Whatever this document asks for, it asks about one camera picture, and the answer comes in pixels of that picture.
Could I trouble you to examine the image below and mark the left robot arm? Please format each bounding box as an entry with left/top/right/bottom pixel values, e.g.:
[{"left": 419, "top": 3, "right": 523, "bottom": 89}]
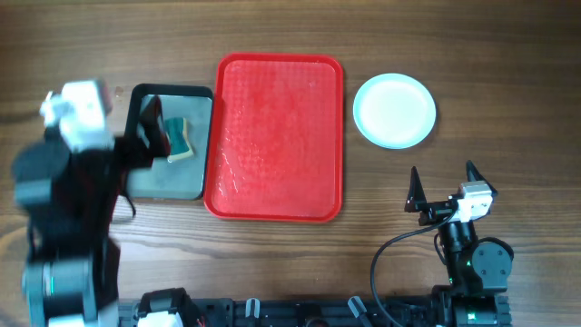
[{"left": 13, "top": 96, "right": 170, "bottom": 326}]

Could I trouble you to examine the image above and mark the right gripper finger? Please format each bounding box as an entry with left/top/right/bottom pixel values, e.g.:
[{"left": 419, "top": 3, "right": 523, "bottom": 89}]
[
  {"left": 466, "top": 160, "right": 497, "bottom": 195},
  {"left": 404, "top": 166, "right": 427, "bottom": 212}
]

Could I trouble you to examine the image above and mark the black water tray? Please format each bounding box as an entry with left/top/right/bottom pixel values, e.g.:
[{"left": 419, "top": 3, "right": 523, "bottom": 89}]
[{"left": 127, "top": 84, "right": 213, "bottom": 200}]

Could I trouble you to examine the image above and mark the red plastic tray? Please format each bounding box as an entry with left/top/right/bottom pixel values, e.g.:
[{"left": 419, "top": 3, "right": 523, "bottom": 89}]
[{"left": 203, "top": 53, "right": 344, "bottom": 223}]

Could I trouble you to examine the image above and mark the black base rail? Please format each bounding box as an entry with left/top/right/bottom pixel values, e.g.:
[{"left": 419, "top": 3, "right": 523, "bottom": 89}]
[{"left": 117, "top": 288, "right": 513, "bottom": 327}]

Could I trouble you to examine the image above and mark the green yellow sponge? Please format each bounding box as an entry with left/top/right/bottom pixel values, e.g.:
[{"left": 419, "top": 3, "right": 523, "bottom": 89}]
[{"left": 164, "top": 117, "right": 193, "bottom": 163}]

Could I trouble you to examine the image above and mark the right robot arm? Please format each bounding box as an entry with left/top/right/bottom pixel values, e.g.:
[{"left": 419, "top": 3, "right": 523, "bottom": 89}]
[{"left": 404, "top": 161, "right": 515, "bottom": 326}]

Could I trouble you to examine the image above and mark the light blue plate top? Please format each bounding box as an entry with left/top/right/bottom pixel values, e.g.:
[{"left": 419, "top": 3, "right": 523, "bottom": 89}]
[{"left": 352, "top": 73, "right": 438, "bottom": 150}]

